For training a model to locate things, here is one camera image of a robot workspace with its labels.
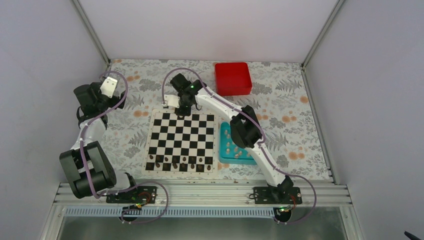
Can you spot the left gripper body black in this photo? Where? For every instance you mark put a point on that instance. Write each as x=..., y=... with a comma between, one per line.
x=115, y=101

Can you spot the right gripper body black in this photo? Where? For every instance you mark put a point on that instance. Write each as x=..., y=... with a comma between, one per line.
x=187, y=111

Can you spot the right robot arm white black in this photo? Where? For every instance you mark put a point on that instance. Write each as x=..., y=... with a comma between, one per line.
x=245, y=129

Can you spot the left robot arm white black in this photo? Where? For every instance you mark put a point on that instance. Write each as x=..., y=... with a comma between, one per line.
x=86, y=165

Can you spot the dark chess pieces row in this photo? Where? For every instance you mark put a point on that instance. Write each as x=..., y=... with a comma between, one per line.
x=178, y=163

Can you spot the light chess pieces in tray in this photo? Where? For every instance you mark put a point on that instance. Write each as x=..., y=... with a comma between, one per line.
x=229, y=150

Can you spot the black white chessboard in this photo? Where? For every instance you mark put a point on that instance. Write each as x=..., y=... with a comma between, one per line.
x=195, y=135

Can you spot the red square box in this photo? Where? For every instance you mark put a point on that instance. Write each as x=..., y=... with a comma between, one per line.
x=232, y=79

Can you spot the teal tray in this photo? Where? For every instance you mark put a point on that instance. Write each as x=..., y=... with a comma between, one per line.
x=225, y=125

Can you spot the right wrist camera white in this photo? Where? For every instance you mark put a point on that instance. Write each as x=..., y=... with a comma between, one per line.
x=171, y=101

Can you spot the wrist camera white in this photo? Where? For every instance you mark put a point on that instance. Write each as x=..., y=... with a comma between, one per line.
x=171, y=101
x=108, y=87

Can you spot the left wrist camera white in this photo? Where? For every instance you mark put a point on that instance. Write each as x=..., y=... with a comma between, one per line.
x=108, y=87

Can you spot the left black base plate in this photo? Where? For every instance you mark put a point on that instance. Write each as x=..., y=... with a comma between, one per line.
x=140, y=195

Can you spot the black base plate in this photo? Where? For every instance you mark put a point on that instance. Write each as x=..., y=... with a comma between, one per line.
x=267, y=196
x=140, y=195

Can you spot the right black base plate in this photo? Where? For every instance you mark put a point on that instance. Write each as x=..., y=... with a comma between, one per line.
x=267, y=196

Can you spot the aluminium rail frame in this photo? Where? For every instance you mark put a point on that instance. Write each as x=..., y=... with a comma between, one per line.
x=235, y=193

